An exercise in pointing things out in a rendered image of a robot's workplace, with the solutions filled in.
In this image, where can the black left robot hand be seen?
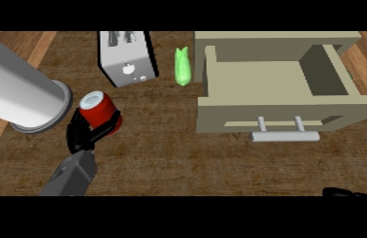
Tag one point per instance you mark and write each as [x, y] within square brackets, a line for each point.
[79, 139]

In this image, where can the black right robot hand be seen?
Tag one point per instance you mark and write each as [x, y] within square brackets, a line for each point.
[341, 192]

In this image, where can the red can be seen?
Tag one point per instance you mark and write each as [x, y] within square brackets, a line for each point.
[98, 110]

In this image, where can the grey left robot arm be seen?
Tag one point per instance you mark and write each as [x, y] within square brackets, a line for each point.
[72, 174]

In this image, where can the beige drawer front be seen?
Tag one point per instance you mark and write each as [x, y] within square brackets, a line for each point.
[282, 114]

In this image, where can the large white cylinder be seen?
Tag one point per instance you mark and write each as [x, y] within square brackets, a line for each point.
[26, 96]

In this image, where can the silver toaster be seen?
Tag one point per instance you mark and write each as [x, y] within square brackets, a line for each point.
[128, 59]

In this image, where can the green vegetable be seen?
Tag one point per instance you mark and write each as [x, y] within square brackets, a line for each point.
[182, 68]

